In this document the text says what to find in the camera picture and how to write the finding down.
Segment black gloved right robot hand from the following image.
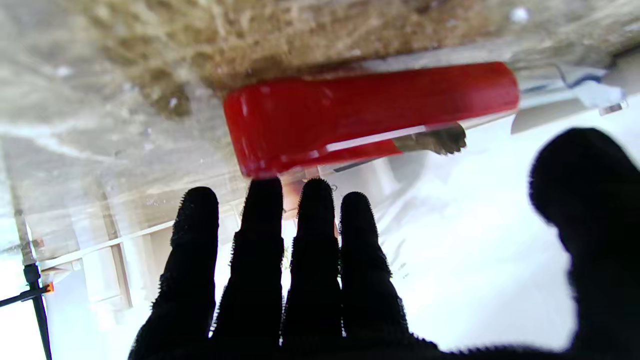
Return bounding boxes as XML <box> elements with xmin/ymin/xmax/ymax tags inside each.
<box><xmin>127</xmin><ymin>127</ymin><xmax>640</xmax><ymax>360</ymax></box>

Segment red handled metal kitchen tongs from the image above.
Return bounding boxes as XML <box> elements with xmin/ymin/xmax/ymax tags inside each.
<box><xmin>222</xmin><ymin>61</ymin><xmax>628</xmax><ymax>178</ymax></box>

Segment black tripod stand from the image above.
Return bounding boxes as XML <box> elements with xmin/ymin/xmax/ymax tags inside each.
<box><xmin>0</xmin><ymin>262</ymin><xmax>55</xmax><ymax>360</ymax></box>

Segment white round plate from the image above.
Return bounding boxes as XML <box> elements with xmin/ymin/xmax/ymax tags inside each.
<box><xmin>510</xmin><ymin>47</ymin><xmax>640</xmax><ymax>137</ymax></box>

